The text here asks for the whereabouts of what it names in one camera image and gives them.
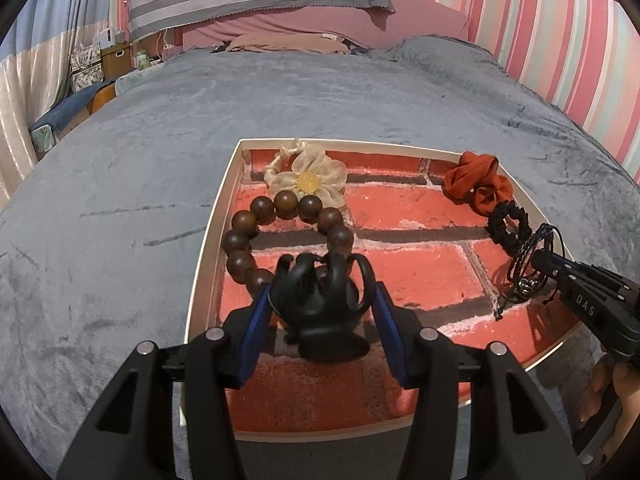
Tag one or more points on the blue and cream curtain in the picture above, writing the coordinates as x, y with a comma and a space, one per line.
35, 60

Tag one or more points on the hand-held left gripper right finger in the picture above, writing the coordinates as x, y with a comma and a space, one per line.
392, 330

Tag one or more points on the white device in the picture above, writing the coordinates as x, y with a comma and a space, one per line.
110, 39

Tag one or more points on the black scrunchie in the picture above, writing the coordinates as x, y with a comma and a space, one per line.
500, 232

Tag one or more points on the brown cardboard box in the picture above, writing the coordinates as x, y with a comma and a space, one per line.
116, 62

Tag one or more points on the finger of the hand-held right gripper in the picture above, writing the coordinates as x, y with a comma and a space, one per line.
547, 262

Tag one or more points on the small green figurine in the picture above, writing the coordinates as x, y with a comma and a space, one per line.
143, 59

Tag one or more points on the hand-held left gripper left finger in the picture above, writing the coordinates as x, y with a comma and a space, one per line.
255, 330

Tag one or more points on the blue cloth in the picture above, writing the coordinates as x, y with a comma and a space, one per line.
65, 107

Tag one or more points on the orange wooden chair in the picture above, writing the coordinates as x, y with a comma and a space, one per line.
102, 96

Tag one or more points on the red scrunchie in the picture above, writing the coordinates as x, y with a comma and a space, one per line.
475, 180

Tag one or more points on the black hair claw clip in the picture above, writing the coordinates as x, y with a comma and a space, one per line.
320, 305

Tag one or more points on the person's right hand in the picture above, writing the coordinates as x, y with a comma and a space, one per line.
629, 405

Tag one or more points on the brick-lined cardboard tray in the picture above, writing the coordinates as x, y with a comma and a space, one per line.
415, 280

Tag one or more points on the tan pillow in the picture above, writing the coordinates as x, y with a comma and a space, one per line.
285, 44

